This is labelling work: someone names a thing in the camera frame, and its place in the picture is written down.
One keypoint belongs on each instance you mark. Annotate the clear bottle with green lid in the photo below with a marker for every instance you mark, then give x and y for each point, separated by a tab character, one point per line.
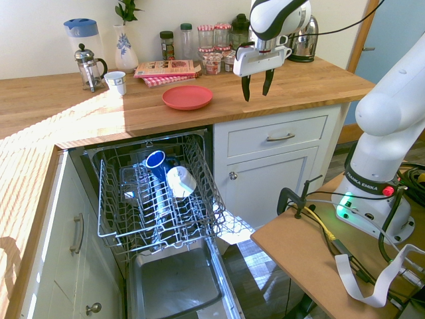
187	41

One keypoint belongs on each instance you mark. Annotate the spice jar with dark lid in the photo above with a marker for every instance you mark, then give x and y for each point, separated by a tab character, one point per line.
167	46

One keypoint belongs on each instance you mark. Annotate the white patterned cup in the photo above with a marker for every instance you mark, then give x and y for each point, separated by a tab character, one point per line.
116	82

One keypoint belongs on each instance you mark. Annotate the clear plastic container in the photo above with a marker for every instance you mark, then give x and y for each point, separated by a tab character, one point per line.
133	182

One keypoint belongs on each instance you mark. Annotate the white mug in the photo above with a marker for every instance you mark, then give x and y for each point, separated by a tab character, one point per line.
181	181

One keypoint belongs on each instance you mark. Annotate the steel dishwasher door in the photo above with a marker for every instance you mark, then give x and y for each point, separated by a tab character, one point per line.
176	285

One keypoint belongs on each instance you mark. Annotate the stainless steel kettle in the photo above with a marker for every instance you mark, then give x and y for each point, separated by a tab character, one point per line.
303	43

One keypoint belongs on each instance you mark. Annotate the blue door with wooden frame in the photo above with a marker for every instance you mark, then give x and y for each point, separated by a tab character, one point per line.
391	40

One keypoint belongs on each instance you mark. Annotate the white cabinet drawer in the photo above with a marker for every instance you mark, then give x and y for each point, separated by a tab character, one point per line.
249	141

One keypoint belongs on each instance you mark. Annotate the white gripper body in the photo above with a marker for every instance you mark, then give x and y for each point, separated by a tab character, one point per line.
257	61

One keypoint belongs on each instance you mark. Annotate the round metal cabinet knob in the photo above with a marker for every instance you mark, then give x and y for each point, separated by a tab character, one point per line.
94	308

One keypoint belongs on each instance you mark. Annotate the glass french press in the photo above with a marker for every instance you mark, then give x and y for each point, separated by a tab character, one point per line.
88	71

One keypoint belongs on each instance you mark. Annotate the white teacup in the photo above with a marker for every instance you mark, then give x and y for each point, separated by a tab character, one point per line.
286	52

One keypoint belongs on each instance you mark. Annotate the clear pitcher with blue lid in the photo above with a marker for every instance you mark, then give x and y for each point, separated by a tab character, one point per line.
81	33

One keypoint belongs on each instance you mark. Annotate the pink cookbook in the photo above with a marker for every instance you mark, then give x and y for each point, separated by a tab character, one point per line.
164	67

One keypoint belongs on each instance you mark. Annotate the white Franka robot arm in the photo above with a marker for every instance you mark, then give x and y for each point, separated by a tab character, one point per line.
382	109

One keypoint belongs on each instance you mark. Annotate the small metal door knob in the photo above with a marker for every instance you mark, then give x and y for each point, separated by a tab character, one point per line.
233	175

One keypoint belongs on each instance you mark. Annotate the blue mug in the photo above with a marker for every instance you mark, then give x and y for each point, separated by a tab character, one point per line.
157	164

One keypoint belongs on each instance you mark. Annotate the white vase with blue flowers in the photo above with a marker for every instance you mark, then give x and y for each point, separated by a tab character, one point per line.
125	53

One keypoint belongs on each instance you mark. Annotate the glass jar with checkered lid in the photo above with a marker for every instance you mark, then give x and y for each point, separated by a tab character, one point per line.
206	36
222	35

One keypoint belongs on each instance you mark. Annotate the green plant sprig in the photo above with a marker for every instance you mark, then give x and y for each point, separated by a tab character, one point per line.
127	11

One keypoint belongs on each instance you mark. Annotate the black screw clamp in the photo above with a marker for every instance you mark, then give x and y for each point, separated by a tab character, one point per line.
285	196

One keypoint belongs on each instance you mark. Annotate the red plastic plate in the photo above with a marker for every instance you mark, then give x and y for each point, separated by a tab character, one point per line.
187	98

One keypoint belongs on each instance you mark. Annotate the red emergency stop button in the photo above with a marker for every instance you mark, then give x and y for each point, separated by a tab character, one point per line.
388	191

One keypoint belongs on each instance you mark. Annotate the white cabinet door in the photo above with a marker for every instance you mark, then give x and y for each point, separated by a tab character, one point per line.
265	189

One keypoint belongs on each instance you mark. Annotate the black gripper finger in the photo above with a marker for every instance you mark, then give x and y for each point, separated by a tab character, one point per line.
267	83
246	88

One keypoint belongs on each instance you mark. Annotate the dark glass jar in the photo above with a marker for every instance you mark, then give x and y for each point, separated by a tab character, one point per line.
239	31

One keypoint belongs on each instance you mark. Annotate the brown wooden robot board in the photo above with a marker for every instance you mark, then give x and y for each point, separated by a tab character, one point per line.
299	252

